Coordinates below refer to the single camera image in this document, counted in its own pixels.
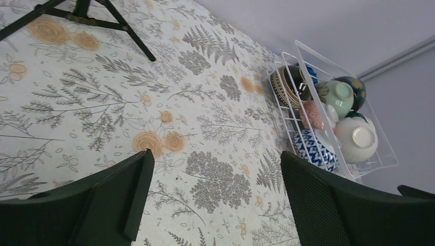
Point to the pink patterned bowl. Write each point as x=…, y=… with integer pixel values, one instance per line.
x=310, y=115

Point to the dark teal floral bowl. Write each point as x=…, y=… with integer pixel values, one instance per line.
x=359, y=90

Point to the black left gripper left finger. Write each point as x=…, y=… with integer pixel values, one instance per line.
x=104, y=208

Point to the floral patterned table mat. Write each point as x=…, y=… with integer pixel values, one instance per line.
x=76, y=100

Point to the pale green ceramic bowl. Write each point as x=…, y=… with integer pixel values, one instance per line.
x=336, y=93

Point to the blue white patterned bowl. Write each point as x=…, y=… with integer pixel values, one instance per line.
x=315, y=147

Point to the plain white bowl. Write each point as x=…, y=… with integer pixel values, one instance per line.
x=358, y=138

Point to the white wire dish rack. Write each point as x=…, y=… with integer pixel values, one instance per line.
x=326, y=70

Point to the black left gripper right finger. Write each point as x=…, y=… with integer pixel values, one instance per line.
x=331, y=210

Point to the black microphone tripod stand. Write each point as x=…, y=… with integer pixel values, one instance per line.
x=78, y=15

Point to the black gold striped bowl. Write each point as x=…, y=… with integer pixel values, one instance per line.
x=289, y=86

